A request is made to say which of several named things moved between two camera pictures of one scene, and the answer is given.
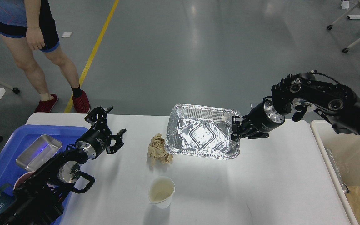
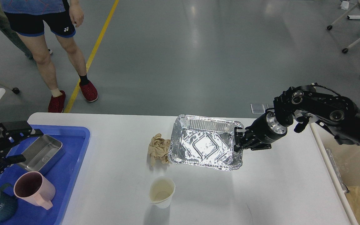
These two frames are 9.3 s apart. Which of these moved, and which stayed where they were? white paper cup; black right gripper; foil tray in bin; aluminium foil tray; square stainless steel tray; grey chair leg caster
Moved: black right gripper; aluminium foil tray
Stayed: square stainless steel tray; foil tray in bin; white paper cup; grey chair leg caster
